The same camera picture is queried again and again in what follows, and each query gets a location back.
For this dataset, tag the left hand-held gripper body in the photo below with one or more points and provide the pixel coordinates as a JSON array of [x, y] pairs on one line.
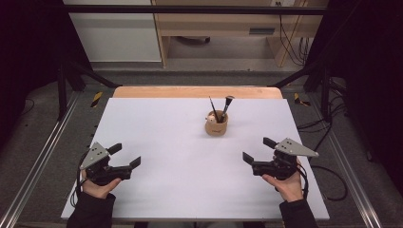
[[98, 164]]

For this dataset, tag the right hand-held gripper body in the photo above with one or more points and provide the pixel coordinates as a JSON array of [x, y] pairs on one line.
[[282, 166]]

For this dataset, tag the wooden cup with animal figure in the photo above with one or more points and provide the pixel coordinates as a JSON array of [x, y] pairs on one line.
[[217, 129]]

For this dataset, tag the black makeup brush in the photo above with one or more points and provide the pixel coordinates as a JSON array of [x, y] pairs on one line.
[[225, 109]]

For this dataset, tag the thin black brush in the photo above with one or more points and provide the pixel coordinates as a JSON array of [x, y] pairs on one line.
[[213, 107]]

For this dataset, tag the person's right hand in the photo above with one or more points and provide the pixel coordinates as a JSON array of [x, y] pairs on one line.
[[290, 188]]

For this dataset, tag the person's left hand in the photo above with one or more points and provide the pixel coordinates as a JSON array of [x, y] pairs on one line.
[[98, 191]]

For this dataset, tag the yellow black tape strip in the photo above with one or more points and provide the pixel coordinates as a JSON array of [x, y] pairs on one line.
[[96, 99], [297, 99]]

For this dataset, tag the white board table cover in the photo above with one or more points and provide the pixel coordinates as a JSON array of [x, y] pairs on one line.
[[190, 190]]

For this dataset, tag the wooden table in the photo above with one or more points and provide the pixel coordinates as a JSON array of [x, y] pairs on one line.
[[164, 92]]

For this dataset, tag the white cabinet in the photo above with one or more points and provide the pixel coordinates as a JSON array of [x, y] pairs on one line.
[[117, 38]]

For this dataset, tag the light wooden desk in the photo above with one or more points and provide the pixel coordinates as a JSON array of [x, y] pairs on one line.
[[218, 23]]

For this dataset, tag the black curtain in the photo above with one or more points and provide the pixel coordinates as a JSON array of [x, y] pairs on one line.
[[28, 47], [374, 63]]

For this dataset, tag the aluminium floor rail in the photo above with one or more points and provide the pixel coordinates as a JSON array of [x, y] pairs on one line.
[[41, 158], [351, 177]]

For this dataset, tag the black frame stand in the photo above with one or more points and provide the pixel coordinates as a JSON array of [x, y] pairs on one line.
[[62, 95], [324, 95]]

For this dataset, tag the black horizontal frame bar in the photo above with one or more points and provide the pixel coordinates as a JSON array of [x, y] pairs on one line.
[[190, 9]]

